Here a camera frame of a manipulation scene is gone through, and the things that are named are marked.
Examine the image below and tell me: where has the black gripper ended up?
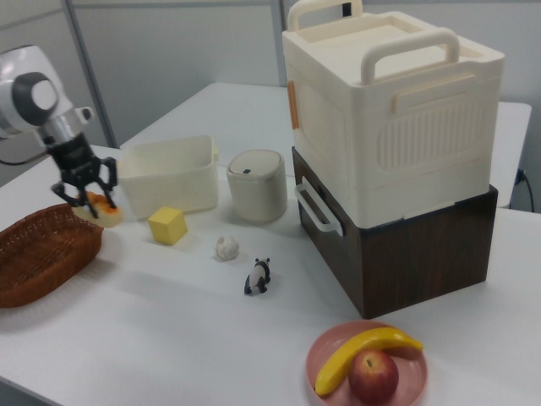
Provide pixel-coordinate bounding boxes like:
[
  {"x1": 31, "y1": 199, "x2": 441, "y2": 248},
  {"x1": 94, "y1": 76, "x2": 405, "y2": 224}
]
[{"x1": 46, "y1": 133, "x2": 120, "y2": 219}]

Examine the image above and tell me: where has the orange glazed bread loaf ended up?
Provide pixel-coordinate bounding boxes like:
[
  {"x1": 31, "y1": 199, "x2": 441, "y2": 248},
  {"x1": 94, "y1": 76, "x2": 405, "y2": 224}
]
[{"x1": 71, "y1": 190, "x2": 126, "y2": 230}]

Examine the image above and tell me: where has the brown wicker basket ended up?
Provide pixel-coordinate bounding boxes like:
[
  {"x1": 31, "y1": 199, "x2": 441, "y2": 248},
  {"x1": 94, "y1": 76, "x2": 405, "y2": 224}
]
[{"x1": 0, "y1": 202, "x2": 105, "y2": 309}]

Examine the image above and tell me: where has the white plastic bin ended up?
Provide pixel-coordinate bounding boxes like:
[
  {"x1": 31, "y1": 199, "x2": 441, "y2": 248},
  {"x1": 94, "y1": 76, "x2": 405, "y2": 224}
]
[{"x1": 116, "y1": 134, "x2": 221, "y2": 222}]

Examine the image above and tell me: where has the yellow foam cube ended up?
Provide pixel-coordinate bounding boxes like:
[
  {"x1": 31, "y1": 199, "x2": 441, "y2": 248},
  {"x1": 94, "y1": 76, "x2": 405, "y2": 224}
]
[{"x1": 147, "y1": 206, "x2": 189, "y2": 246}]

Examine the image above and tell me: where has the crumpled white paper ball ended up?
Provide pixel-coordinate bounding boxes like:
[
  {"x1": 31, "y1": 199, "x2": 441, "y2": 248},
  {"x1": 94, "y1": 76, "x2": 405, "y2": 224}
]
[{"x1": 214, "y1": 235, "x2": 240, "y2": 262}]

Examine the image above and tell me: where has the small cream lidded trash can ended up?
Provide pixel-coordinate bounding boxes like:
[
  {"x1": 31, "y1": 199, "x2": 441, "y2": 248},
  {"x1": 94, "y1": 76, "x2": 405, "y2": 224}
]
[{"x1": 226, "y1": 149, "x2": 287, "y2": 224}]

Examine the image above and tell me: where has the panda figurine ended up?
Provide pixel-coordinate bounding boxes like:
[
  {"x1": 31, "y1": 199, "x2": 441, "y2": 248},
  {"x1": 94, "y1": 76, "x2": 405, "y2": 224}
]
[{"x1": 243, "y1": 256, "x2": 272, "y2": 296}]

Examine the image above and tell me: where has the orange latch of storage box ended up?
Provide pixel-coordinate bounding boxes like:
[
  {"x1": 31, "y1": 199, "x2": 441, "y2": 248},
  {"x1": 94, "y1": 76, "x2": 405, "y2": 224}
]
[{"x1": 287, "y1": 80, "x2": 300, "y2": 130}]

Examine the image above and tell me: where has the yellow banana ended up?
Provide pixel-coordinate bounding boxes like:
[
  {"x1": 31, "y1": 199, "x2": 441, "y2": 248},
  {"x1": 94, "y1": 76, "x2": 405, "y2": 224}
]
[{"x1": 314, "y1": 326, "x2": 424, "y2": 398}]

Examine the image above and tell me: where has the dark brown wooden box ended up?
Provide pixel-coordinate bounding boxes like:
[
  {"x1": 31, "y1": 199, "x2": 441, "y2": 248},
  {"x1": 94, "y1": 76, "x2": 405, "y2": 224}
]
[{"x1": 291, "y1": 145, "x2": 500, "y2": 321}]

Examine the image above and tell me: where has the red apple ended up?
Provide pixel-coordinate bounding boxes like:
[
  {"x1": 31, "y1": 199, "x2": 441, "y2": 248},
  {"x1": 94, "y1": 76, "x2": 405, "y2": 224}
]
[{"x1": 348, "y1": 348, "x2": 400, "y2": 405}]

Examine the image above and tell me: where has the pink plate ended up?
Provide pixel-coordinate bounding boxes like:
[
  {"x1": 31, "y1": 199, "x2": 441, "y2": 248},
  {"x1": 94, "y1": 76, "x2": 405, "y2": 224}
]
[{"x1": 306, "y1": 320, "x2": 429, "y2": 406}]

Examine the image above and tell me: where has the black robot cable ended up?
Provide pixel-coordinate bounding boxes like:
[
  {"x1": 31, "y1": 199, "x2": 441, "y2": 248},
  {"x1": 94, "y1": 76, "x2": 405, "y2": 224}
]
[{"x1": 0, "y1": 150, "x2": 47, "y2": 167}]

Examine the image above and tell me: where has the white handle of wooden box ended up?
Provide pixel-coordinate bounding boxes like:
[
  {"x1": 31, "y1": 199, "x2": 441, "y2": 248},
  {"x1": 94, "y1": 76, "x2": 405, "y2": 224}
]
[{"x1": 294, "y1": 177, "x2": 346, "y2": 236}]

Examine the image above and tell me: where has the cream storage box with handles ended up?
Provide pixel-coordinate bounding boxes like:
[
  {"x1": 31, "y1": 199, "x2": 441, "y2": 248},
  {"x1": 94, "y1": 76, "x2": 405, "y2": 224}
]
[{"x1": 281, "y1": 0, "x2": 507, "y2": 232}]

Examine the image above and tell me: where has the black wall cable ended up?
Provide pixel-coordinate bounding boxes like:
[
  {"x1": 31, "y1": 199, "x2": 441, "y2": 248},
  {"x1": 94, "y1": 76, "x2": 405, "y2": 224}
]
[{"x1": 516, "y1": 167, "x2": 534, "y2": 208}]

